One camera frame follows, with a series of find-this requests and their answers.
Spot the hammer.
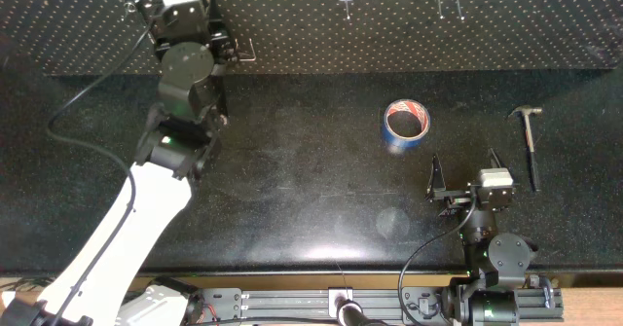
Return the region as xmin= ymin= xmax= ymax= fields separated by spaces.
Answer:
xmin=507 ymin=104 xmax=544 ymax=193

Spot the black cable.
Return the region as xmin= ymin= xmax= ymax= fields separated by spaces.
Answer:
xmin=397 ymin=194 xmax=478 ymax=326
xmin=46 ymin=23 xmax=155 ymax=205

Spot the black pegboard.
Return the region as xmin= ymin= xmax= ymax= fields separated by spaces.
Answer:
xmin=0 ymin=0 xmax=623 ymax=77

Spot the mounting rail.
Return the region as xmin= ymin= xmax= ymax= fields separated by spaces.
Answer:
xmin=187 ymin=286 xmax=566 ymax=326

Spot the black wire bundle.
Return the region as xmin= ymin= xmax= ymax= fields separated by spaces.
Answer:
xmin=0 ymin=276 xmax=54 ymax=293

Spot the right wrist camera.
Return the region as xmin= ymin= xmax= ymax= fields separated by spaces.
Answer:
xmin=475 ymin=166 xmax=518 ymax=212

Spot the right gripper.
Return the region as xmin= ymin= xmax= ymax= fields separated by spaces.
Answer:
xmin=424 ymin=147 xmax=505 ymax=217

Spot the roll of blue tape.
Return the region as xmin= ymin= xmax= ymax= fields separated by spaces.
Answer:
xmin=381 ymin=97 xmax=432 ymax=150

